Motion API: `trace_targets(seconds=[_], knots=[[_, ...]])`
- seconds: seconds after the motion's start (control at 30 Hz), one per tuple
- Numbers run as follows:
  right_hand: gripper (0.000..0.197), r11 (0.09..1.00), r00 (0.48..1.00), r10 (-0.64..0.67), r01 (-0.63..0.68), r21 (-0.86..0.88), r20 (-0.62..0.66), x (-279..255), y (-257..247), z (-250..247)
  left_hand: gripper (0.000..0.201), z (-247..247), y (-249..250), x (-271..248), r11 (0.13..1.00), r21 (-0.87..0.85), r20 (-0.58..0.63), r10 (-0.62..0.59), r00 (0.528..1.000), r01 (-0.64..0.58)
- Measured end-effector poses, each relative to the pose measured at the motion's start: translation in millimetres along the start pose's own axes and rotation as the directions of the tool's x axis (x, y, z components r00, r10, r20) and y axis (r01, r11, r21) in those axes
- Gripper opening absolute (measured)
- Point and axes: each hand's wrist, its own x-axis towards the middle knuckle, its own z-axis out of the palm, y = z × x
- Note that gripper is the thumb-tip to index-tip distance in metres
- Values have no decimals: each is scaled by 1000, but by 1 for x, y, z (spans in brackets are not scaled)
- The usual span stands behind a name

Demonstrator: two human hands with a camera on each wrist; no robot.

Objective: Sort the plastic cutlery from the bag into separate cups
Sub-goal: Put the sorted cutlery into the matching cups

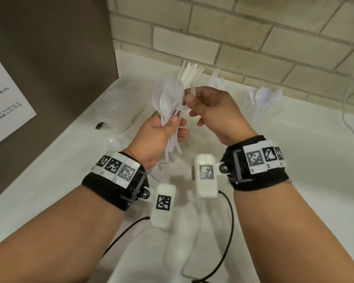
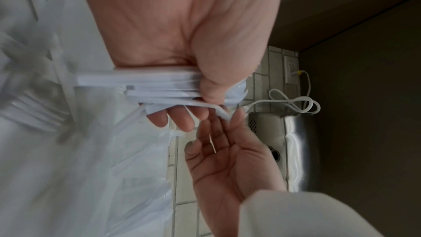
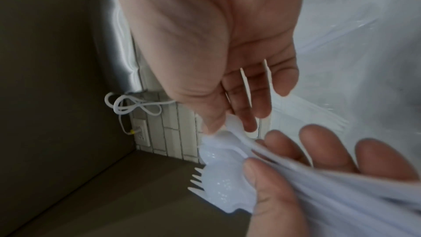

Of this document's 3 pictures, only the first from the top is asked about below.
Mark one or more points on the bundle of mixed white cutlery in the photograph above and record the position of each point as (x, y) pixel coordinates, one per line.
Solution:
(168, 100)

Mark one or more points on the person's right forearm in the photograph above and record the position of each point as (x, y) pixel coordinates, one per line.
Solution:
(292, 238)

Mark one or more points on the single white plastic spoon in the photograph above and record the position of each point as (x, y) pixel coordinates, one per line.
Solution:
(114, 143)

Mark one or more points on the white paper notice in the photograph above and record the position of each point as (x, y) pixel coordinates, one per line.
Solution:
(6, 103)

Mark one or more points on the person's right hand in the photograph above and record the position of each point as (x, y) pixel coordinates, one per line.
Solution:
(224, 117)

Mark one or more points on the clear plastic bag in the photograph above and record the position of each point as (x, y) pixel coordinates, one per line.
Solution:
(121, 106)

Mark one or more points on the bunch of white plastic forks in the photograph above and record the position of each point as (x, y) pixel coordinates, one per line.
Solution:
(216, 81)

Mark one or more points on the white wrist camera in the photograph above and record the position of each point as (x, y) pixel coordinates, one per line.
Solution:
(205, 188)
(162, 219)

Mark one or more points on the black wristband with marker tags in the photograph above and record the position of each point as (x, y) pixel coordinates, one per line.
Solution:
(106, 191)
(262, 181)

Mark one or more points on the brown partition panel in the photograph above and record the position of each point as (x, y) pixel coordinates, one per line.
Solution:
(62, 55)

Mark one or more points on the person's left hand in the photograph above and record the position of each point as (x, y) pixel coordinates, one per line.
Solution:
(150, 141)

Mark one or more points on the person's left forearm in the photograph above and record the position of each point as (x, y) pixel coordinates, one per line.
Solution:
(53, 241)

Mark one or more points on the bunch of white plastic spoons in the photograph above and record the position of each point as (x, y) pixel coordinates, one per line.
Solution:
(265, 97)

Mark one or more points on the small black clip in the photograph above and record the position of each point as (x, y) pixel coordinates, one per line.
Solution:
(99, 125)

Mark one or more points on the clear plastic cup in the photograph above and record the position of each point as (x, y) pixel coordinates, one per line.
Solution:
(271, 114)

